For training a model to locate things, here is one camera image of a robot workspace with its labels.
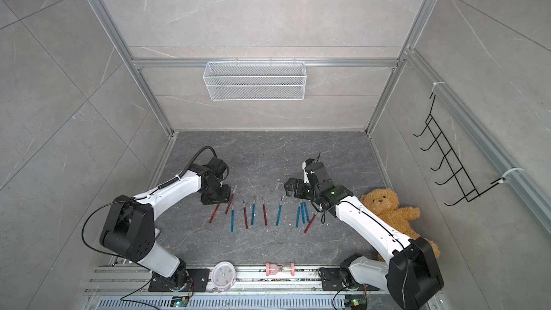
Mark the black wire hook rack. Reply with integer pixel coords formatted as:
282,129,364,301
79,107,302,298
413,93,507,207

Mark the white wire mesh basket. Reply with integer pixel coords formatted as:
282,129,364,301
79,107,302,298
203,61,307,101

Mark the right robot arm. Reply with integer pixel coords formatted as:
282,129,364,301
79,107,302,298
284,159,444,309

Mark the red carving knife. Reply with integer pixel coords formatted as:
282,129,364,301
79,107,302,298
303,214,317,234
242,200,249,230
262,198,268,226
209,204,220,223
225,187,235,214

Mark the pink hourglass timer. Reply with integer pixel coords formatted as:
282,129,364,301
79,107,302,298
265,263,296,276

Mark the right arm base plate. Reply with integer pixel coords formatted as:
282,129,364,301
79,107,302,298
318,267,379,291

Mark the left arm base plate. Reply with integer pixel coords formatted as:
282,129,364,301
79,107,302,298
148,268,210,292

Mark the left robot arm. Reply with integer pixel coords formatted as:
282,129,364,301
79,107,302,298
100,157,231,283

